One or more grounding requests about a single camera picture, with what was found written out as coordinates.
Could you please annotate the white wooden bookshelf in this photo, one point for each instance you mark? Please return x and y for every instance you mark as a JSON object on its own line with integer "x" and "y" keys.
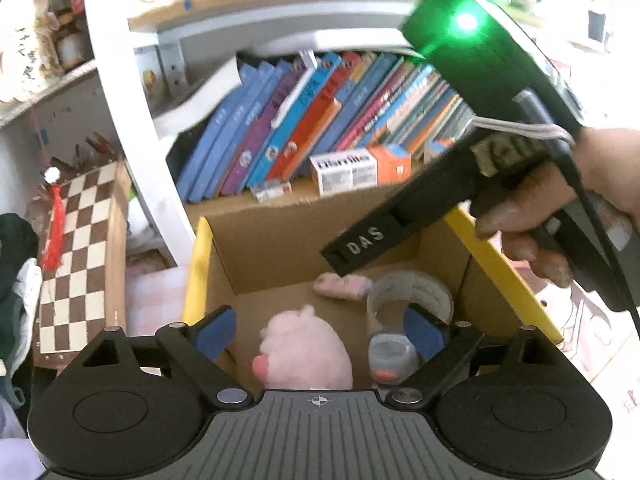
{"x": 125, "y": 110}

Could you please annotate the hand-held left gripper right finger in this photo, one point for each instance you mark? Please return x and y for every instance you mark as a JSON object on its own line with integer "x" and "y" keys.
{"x": 425, "y": 334}

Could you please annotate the small pink eraser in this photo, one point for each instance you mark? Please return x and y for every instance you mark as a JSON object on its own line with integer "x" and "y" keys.
{"x": 342, "y": 285}

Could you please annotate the small grey pink gadget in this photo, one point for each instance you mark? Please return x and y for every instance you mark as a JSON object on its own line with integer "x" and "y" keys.
{"x": 392, "y": 355}

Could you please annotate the white ceramic ornament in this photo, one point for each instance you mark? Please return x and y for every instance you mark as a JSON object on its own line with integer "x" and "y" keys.
{"x": 25, "y": 45}

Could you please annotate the wooden chessboard box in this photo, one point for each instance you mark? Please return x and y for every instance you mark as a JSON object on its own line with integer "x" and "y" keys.
{"x": 80, "y": 260}

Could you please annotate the white lamp bar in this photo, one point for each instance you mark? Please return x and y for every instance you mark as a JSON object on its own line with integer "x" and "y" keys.
{"x": 280, "y": 40}

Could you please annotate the red tassel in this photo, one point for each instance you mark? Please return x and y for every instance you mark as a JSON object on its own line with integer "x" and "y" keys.
{"x": 55, "y": 230}

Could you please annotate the orange white cardboard box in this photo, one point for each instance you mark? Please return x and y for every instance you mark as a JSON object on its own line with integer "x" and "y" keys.
{"x": 350, "y": 170}
{"x": 437, "y": 149}

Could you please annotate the person's right hand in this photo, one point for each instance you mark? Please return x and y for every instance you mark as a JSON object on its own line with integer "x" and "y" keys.
{"x": 615, "y": 165}

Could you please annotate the yellow duck sticker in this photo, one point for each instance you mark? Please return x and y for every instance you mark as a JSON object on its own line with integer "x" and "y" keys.
{"x": 149, "y": 79}

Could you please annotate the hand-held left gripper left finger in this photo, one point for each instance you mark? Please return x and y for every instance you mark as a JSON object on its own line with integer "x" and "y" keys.
{"x": 216, "y": 335}

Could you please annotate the white open book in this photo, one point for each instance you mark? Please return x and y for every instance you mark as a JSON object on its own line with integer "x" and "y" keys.
{"x": 200, "y": 100}

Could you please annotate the pile of clothes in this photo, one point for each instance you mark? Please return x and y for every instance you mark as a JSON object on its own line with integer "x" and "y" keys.
{"x": 15, "y": 280}

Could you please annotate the row of blue red books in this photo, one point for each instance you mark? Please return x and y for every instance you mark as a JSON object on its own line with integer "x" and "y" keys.
{"x": 300, "y": 120}

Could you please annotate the pink plush toy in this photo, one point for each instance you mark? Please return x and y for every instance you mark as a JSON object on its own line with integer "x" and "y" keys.
{"x": 305, "y": 345}

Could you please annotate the small white red box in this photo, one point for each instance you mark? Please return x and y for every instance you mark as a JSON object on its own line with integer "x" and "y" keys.
{"x": 270, "y": 191}

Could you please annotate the grey tape roll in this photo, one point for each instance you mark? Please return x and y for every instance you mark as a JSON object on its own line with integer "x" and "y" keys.
{"x": 430, "y": 290}

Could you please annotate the yellow cardboard box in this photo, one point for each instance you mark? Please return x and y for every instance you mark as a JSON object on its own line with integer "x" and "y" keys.
{"x": 270, "y": 245}

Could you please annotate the pink checked desktop mat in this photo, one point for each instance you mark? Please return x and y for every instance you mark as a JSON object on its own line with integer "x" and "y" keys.
{"x": 595, "y": 360}

